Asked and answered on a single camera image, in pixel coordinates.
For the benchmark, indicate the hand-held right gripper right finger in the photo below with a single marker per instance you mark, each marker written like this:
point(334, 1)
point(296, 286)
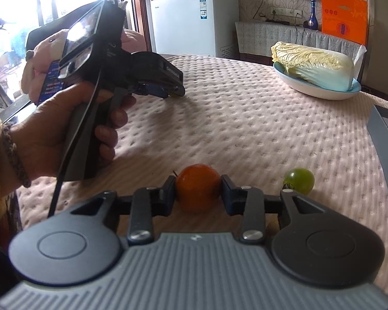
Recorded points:
point(228, 197)

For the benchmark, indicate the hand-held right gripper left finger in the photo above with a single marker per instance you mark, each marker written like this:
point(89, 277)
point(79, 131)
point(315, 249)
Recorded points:
point(168, 197)

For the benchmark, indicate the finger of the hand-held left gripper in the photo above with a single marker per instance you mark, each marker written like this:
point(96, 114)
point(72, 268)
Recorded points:
point(153, 90)

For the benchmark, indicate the orange mandarin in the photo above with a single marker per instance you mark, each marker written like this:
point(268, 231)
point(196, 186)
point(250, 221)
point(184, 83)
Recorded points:
point(197, 187)

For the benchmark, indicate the small green jujube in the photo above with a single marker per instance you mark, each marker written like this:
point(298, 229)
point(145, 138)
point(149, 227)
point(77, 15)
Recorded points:
point(300, 180)

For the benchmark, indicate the grey-rimmed white box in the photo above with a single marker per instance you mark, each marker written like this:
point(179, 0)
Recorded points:
point(380, 135)

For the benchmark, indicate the person's left hand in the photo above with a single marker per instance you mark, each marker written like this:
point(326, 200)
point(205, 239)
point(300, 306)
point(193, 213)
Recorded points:
point(38, 142)

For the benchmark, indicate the pink plush toy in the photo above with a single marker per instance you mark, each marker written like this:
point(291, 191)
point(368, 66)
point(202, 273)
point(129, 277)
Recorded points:
point(42, 48)

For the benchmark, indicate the beige quilted blanket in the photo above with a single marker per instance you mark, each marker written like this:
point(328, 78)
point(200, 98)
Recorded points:
point(245, 129)

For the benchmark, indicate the white chest freezer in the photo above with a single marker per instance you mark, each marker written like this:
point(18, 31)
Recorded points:
point(181, 22)

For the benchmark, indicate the wooden television cabinet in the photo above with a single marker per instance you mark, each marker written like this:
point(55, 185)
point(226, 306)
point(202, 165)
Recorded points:
point(255, 58)

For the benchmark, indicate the white lace cabinet cloth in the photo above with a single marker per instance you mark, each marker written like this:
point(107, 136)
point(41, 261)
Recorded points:
point(262, 38)

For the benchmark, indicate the white blue-rimmed plate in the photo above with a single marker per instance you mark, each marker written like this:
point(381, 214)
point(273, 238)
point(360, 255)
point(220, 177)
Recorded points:
point(313, 92)

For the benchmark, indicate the flat black set-top device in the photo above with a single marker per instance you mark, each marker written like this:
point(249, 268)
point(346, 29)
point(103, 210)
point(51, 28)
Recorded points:
point(277, 21)

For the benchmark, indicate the napa cabbage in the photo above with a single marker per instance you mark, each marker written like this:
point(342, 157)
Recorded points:
point(310, 61)

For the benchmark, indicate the blue glass bottle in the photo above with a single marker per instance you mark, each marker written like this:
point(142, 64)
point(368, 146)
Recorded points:
point(313, 22)

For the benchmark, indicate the orange gift box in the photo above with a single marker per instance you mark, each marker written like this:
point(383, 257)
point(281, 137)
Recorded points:
point(342, 16)

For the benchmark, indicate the white wall socket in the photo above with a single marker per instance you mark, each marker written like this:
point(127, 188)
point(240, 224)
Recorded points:
point(284, 11)

